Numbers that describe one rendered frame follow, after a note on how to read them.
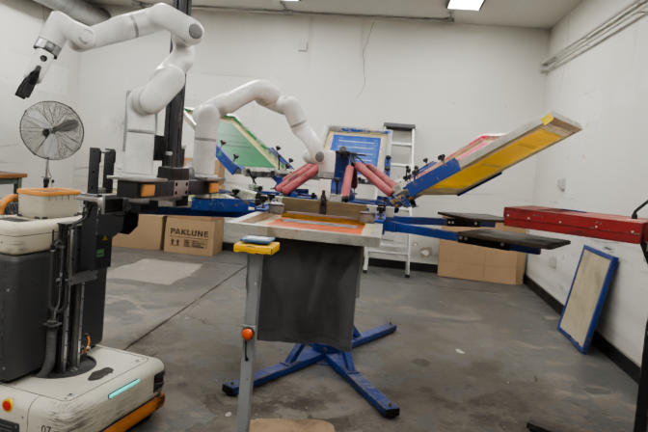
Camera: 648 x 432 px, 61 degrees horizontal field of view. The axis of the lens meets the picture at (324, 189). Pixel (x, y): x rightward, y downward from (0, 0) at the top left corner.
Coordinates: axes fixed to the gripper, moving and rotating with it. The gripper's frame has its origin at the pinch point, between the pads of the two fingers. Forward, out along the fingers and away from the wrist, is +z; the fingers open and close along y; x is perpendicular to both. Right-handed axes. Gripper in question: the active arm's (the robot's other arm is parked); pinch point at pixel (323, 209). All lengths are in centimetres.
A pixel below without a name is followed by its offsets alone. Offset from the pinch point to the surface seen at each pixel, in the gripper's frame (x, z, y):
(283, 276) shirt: -7, 22, 51
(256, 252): -11, 8, 84
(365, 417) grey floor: 28, 102, -8
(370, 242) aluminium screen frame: 25, 5, 60
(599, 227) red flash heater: 121, -4, 11
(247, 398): -12, 59, 80
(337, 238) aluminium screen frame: 13, 4, 60
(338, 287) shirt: 14, 25, 50
